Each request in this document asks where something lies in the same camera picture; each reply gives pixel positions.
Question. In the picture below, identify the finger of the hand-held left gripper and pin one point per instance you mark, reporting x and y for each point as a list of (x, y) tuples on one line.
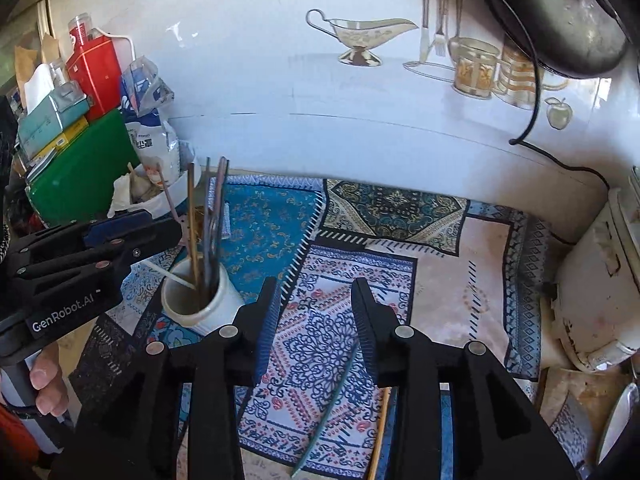
[(117, 225), (115, 265)]

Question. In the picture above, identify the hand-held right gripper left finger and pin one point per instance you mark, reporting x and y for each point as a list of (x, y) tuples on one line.
[(267, 330)]

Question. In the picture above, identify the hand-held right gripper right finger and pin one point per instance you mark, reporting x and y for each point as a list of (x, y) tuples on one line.
[(362, 330)]

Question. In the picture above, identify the white ceramic cup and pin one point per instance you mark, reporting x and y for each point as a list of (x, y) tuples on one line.
[(220, 305)]

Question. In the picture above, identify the white chopstick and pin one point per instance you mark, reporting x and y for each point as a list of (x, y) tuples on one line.
[(170, 275)]

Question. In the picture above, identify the teal chopstick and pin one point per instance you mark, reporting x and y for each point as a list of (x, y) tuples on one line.
[(325, 410)]

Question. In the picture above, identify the dark grey chopstick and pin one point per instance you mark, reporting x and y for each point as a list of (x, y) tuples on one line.
[(223, 180), (219, 210)]

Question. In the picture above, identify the person's left hand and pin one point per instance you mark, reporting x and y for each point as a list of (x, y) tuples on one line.
[(47, 380)]

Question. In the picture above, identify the white plastic tub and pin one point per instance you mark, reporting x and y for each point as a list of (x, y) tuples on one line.
[(150, 206)]

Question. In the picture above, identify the pink chopstick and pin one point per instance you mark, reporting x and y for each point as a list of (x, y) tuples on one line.
[(170, 197)]

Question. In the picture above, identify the green plastic box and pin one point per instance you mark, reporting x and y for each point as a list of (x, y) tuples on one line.
[(80, 170)]

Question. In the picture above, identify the white plastic bag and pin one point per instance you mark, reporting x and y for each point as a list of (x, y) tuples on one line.
[(150, 145)]

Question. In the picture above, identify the patterned tablecloth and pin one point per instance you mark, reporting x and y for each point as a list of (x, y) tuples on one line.
[(440, 270)]

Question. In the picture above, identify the yellow box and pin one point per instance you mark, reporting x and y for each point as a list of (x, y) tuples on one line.
[(60, 142)]

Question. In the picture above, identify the teal tissue box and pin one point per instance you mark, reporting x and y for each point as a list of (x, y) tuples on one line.
[(47, 120)]

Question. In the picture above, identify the red tin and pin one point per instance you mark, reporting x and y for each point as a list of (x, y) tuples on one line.
[(95, 75)]

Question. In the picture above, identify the white rice cooker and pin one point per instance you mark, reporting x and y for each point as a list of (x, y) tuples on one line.
[(595, 285)]

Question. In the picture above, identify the white plate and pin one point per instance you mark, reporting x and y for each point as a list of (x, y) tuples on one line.
[(620, 420)]

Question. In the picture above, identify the black pan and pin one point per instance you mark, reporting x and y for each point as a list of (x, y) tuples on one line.
[(560, 10)]

